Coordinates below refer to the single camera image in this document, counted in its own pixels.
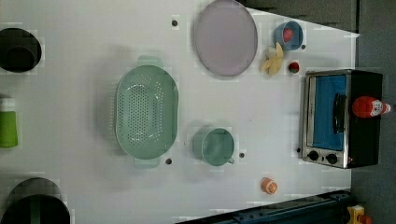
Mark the red ketchup bottle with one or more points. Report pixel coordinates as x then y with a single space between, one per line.
368 107

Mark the black toaster oven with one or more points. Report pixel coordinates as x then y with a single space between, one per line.
332 134

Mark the green mug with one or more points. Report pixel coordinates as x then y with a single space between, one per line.
214 146

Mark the green colander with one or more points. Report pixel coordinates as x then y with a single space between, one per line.
146 106

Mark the purple round plate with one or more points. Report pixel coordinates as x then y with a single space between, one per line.
226 38

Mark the peeled banana toy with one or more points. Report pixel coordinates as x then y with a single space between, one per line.
274 60

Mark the orange slice toy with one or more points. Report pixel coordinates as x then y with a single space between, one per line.
269 186

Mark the small red strawberry toy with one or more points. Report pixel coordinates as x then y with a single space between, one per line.
294 67

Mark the strawberry in bowl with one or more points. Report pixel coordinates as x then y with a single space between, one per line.
287 35

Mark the blue bowl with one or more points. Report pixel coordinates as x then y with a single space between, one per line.
298 35

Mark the black cylinder container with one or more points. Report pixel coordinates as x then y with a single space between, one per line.
20 51

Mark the yellow red object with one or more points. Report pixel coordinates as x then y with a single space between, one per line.
358 216

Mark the green and white bottle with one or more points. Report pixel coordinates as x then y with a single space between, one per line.
8 123

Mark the black cup with green strap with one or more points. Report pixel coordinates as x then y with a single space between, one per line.
36 200

